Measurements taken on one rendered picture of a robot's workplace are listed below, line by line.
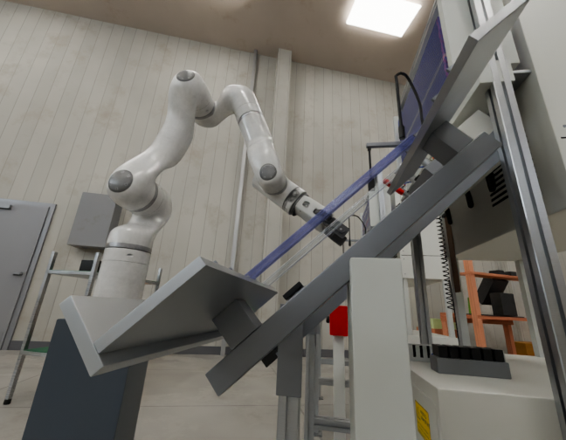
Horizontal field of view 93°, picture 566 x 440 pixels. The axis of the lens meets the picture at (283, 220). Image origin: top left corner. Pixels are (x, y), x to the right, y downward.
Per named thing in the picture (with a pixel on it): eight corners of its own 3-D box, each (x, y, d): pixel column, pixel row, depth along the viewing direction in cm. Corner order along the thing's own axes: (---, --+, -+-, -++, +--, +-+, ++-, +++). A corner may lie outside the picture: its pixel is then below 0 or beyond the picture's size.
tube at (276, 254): (193, 328, 35) (187, 319, 36) (197, 327, 37) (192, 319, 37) (463, 99, 40) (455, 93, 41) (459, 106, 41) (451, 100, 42)
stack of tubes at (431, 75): (450, 81, 77) (438, 15, 85) (402, 169, 125) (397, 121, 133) (499, 78, 75) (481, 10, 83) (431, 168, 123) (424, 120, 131)
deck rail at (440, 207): (294, 346, 58) (277, 321, 60) (295, 344, 60) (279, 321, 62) (518, 143, 65) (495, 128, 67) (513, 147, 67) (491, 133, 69)
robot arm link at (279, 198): (298, 182, 76) (302, 193, 85) (264, 157, 80) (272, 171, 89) (279, 203, 75) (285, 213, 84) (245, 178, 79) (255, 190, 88)
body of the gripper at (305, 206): (304, 186, 75) (336, 209, 72) (306, 200, 85) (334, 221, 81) (286, 206, 74) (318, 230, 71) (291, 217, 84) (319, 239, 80)
